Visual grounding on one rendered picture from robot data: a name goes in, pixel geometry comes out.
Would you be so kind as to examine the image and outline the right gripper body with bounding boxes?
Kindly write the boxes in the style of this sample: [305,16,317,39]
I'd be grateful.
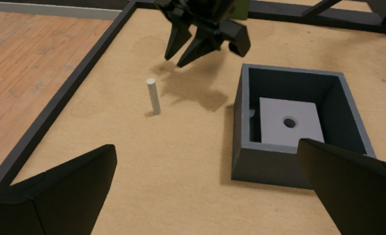
[154,0,252,57]

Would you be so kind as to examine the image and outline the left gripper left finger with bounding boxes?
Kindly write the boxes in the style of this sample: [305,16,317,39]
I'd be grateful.
[0,144,118,235]

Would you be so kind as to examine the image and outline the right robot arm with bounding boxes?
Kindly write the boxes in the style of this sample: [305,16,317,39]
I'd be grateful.
[185,0,221,14]

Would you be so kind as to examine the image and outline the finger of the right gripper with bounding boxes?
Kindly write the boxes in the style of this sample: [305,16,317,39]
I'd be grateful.
[165,10,193,60]
[177,23,222,68]

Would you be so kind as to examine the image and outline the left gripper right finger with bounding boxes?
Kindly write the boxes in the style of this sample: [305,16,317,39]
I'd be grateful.
[297,138,386,235]

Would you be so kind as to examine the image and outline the white cylindrical peg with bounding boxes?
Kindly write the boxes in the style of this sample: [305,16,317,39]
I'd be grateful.
[146,78,161,115]

